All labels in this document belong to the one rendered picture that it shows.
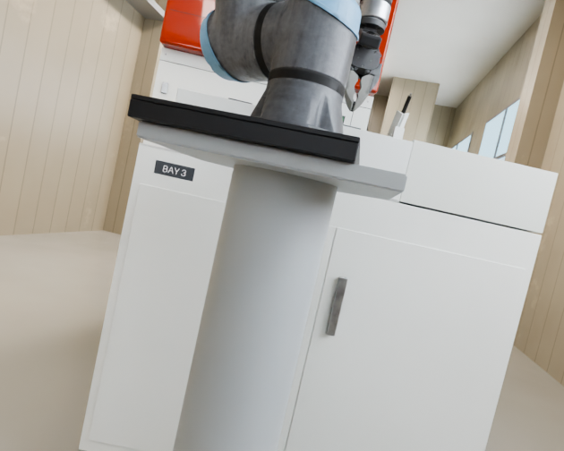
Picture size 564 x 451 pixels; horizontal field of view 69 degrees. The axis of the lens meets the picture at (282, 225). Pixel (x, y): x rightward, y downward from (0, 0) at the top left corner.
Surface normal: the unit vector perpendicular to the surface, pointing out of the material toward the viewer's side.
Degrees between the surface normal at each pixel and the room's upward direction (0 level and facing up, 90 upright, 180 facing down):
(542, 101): 90
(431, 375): 90
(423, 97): 90
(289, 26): 90
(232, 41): 109
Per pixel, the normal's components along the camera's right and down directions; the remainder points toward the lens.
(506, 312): 0.03, 0.07
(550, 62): -0.18, 0.02
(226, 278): -0.59, -0.08
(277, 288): 0.26, 0.12
